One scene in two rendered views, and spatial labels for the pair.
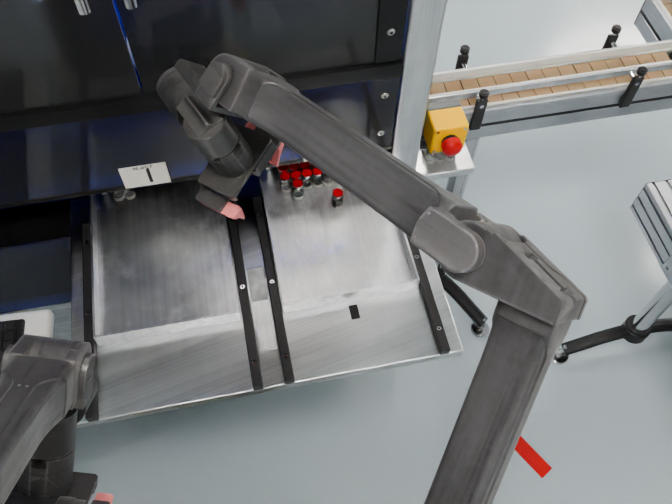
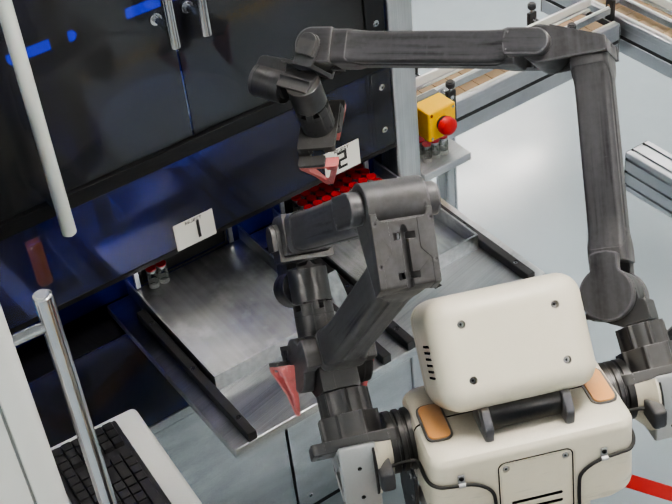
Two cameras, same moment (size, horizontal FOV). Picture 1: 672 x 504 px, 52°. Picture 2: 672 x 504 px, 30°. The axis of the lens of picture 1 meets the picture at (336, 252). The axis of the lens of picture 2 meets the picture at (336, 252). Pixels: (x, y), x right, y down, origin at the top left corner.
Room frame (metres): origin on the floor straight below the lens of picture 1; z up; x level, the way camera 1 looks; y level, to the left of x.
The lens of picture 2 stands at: (-1.09, 0.68, 2.46)
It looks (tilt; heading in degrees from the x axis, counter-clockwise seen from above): 39 degrees down; 342
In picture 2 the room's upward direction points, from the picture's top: 7 degrees counter-clockwise
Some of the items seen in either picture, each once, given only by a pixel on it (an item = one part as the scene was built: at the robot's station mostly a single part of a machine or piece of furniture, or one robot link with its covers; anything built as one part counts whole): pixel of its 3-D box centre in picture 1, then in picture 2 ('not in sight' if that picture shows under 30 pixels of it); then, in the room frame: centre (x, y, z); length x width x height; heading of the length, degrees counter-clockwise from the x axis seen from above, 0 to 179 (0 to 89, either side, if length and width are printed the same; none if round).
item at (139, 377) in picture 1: (255, 273); (324, 293); (0.65, 0.16, 0.87); 0.70 x 0.48 x 0.02; 103
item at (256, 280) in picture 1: (261, 307); (352, 303); (0.56, 0.13, 0.91); 0.14 x 0.03 x 0.06; 13
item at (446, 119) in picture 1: (444, 127); (432, 115); (0.93, -0.21, 1.00); 0.08 x 0.07 x 0.07; 13
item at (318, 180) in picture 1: (323, 176); (341, 200); (0.86, 0.03, 0.91); 0.18 x 0.02 x 0.05; 103
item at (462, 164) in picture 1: (437, 150); (428, 153); (0.97, -0.22, 0.87); 0.14 x 0.13 x 0.02; 13
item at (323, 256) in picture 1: (333, 222); (373, 228); (0.76, 0.01, 0.90); 0.34 x 0.26 x 0.04; 13
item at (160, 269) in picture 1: (162, 250); (228, 302); (0.68, 0.34, 0.90); 0.34 x 0.26 x 0.04; 13
